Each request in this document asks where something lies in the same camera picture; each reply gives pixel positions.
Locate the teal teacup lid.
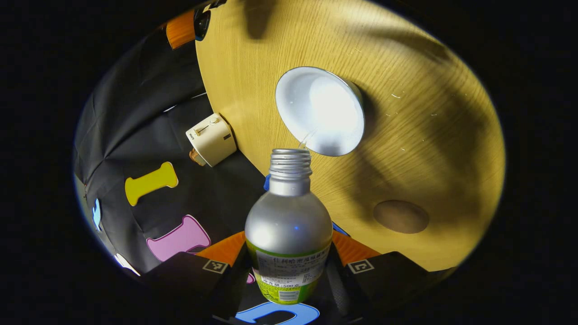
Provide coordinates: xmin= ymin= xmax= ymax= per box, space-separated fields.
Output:
xmin=195 ymin=9 xmax=212 ymax=42

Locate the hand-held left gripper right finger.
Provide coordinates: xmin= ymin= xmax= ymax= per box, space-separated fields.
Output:
xmin=325 ymin=230 xmax=457 ymax=319

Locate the silver green water bottle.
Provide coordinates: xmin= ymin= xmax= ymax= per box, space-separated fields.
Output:
xmin=245 ymin=148 xmax=333 ymax=305

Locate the teal white teacup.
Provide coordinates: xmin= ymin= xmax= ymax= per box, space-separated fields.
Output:
xmin=275 ymin=66 xmax=365 ymax=157

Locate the folded blue towel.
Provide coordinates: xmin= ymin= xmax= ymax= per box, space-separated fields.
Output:
xmin=264 ymin=174 xmax=351 ymax=238

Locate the white toaster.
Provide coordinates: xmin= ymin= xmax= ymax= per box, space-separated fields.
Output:
xmin=186 ymin=113 xmax=237 ymax=167

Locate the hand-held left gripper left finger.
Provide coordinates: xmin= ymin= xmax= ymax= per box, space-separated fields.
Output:
xmin=140 ymin=231 xmax=253 ymax=325

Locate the round brown coaster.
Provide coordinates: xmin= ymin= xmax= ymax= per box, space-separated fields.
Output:
xmin=373 ymin=200 xmax=429 ymax=234

